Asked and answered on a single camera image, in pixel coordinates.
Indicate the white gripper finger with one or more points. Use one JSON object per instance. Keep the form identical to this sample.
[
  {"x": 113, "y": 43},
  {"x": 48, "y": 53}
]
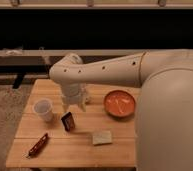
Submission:
[
  {"x": 83, "y": 107},
  {"x": 65, "y": 107}
]

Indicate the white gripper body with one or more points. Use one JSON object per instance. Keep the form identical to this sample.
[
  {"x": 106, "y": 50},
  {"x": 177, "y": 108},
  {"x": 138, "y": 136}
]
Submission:
[{"x": 74, "y": 94}]

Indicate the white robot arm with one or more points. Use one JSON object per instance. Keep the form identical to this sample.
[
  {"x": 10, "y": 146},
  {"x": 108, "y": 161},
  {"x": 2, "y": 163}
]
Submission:
[{"x": 164, "y": 109}]

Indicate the white plastic cup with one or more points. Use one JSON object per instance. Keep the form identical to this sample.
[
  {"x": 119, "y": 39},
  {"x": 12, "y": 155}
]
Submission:
[{"x": 43, "y": 108}]

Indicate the orange bowl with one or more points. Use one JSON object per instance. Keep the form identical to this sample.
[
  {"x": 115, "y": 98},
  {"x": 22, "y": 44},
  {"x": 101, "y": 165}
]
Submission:
[{"x": 119, "y": 103}]

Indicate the wooden table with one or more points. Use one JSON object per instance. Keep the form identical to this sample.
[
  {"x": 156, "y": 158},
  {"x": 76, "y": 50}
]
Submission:
[{"x": 75, "y": 149}]

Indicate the beige sponge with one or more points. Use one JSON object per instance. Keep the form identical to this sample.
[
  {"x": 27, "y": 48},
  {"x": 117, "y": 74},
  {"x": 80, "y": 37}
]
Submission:
[{"x": 101, "y": 137}]

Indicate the red brown pen tool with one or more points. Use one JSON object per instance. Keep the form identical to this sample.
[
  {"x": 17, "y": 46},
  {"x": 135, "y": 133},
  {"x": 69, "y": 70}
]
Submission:
[{"x": 38, "y": 146}]

